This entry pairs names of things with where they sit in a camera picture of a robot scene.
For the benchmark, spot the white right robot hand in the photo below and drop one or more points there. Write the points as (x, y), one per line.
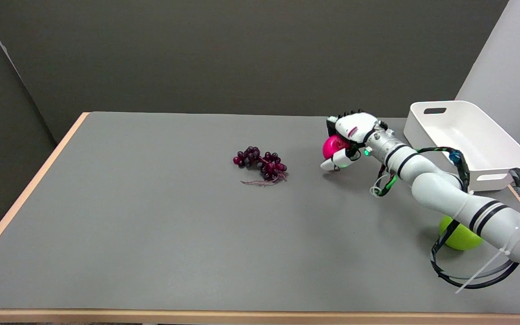
(354, 135)

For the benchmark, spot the red apple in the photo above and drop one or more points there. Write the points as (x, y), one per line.
(333, 146)

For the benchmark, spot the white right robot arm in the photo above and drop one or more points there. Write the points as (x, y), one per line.
(449, 189)

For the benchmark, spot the green apple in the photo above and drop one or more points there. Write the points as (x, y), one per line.
(461, 234)

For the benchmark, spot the dark purple grape bunch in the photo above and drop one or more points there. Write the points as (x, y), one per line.
(262, 163)

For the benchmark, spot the white plastic bin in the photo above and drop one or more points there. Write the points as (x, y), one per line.
(467, 135)

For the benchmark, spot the white zip tie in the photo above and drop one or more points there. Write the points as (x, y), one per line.
(485, 266)

